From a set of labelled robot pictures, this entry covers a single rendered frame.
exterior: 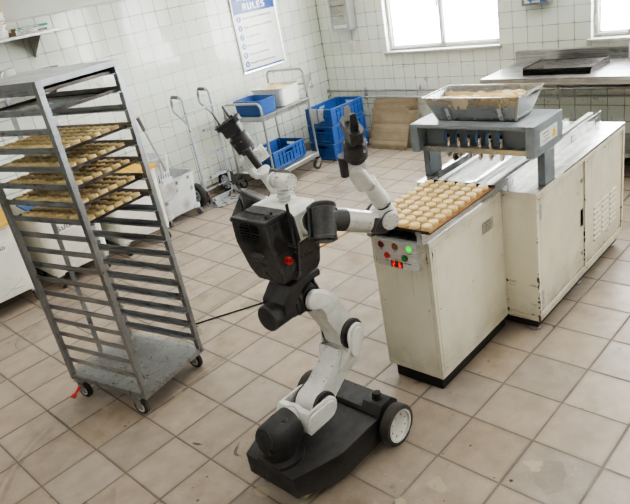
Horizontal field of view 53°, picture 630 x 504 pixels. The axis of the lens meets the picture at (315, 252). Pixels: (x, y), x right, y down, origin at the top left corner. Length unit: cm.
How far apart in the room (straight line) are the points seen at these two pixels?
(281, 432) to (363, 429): 39
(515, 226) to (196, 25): 449
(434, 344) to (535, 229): 80
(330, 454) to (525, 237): 152
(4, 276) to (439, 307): 355
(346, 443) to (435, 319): 73
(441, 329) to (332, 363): 58
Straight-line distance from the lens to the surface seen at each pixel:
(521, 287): 361
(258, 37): 748
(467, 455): 298
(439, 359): 319
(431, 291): 299
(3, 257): 540
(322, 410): 281
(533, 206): 336
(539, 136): 328
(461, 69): 708
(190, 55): 691
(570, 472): 292
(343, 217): 235
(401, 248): 293
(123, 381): 375
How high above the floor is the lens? 204
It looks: 24 degrees down
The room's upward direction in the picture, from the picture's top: 11 degrees counter-clockwise
